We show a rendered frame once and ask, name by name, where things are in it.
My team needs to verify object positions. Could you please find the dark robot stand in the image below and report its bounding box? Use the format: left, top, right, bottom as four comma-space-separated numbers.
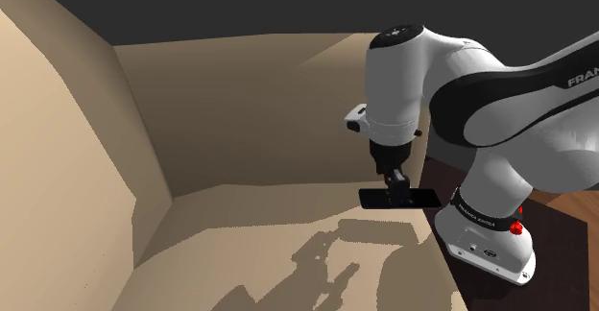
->
419, 154, 590, 311

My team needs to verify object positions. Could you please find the black phone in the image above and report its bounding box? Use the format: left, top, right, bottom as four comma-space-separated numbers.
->
358, 187, 443, 210

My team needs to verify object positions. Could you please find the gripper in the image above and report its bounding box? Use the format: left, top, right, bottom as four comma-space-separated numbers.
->
369, 138, 414, 207

